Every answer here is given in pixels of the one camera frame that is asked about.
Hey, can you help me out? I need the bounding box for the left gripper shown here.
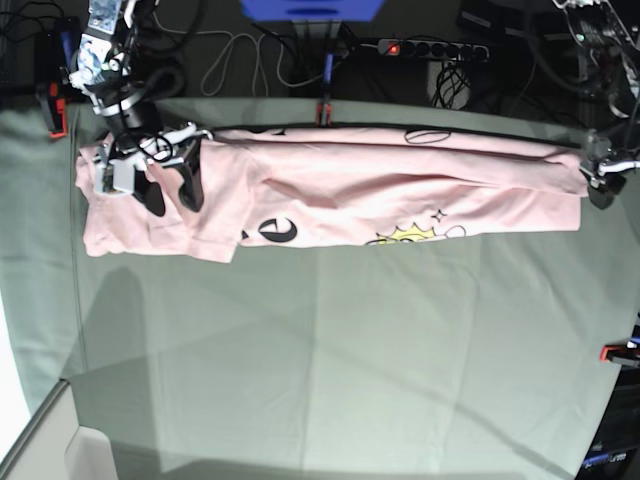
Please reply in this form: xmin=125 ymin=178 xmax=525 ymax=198
xmin=580 ymin=130 xmax=627 ymax=209

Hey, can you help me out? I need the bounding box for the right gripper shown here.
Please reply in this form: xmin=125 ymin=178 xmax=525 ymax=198
xmin=107 ymin=127 xmax=204 ymax=217

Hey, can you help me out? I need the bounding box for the pink t-shirt black print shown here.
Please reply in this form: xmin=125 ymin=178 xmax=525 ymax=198
xmin=75 ymin=128 xmax=587 ymax=263

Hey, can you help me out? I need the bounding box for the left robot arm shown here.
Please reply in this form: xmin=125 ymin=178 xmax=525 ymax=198
xmin=554 ymin=1 xmax=639 ymax=210

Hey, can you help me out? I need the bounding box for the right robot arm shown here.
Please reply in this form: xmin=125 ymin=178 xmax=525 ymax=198
xmin=69 ymin=1 xmax=212 ymax=216

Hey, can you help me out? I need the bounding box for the red clamp left edge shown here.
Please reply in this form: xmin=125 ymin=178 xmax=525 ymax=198
xmin=36 ymin=82 xmax=68 ymax=139

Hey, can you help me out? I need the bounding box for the red clamp edge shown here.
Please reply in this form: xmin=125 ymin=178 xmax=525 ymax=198
xmin=36 ymin=82 xmax=68 ymax=139
xmin=600 ymin=338 xmax=640 ymax=369

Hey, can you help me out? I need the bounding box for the red clamp top centre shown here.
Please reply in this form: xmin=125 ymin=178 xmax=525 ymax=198
xmin=316 ymin=100 xmax=332 ymax=128

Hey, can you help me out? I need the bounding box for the red clamp right edge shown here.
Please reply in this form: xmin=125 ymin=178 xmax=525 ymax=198
xmin=600 ymin=338 xmax=640 ymax=369

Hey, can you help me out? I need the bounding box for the blue box top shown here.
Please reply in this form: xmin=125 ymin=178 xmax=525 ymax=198
xmin=241 ymin=0 xmax=384 ymax=22

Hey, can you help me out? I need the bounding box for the black power strip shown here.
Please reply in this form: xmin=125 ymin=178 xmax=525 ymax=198
xmin=377 ymin=39 xmax=491 ymax=63

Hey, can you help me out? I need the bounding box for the white bin corner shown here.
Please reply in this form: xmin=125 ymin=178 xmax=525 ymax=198
xmin=64 ymin=426 xmax=119 ymax=480

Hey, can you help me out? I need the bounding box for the white cable on floor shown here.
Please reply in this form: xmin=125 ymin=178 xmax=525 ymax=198
xmin=144 ymin=0 xmax=301 ymax=97

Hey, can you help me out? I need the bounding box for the blue clamp handle left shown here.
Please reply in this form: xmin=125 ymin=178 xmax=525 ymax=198
xmin=59 ymin=30 xmax=75 ymax=71

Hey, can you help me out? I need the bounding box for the blue clamp handle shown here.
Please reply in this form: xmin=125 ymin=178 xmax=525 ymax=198
xmin=59 ymin=30 xmax=75 ymax=71
xmin=322 ymin=53 xmax=334 ymax=87

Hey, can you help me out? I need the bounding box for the blue clamp handle centre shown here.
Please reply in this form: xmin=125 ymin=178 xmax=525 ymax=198
xmin=322 ymin=53 xmax=334 ymax=87

